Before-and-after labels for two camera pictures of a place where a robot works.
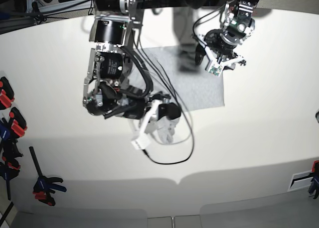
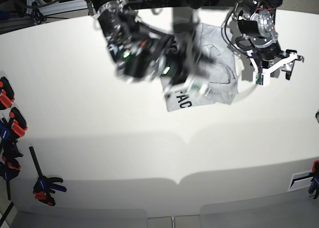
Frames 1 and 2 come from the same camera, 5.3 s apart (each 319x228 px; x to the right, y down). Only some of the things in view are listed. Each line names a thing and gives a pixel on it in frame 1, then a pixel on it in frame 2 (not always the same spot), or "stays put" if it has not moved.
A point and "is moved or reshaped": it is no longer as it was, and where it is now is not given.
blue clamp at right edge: x=314 y=188 stays put
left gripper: x=140 y=112 to x=177 y=61
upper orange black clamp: x=7 y=96 stays put
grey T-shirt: x=169 y=77 is moved or reshaped
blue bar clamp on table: x=44 y=187 stays put
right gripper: x=221 y=46 to x=263 y=66
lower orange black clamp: x=17 y=125 stays put
